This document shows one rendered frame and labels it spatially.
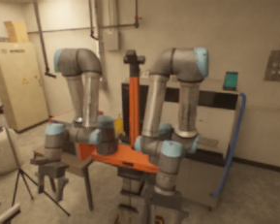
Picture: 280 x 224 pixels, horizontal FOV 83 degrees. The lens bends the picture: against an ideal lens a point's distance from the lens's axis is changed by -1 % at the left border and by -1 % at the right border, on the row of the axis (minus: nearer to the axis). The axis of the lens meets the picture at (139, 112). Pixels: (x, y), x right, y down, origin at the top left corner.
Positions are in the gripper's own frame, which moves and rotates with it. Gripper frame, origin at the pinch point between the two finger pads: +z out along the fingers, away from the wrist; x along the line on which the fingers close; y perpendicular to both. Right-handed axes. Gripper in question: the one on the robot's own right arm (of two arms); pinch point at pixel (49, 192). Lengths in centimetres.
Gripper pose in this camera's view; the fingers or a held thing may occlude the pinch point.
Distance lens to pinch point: 91.7
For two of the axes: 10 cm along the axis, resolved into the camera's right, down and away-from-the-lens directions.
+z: -0.6, 10.0, -0.6
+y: 4.3, 0.8, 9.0
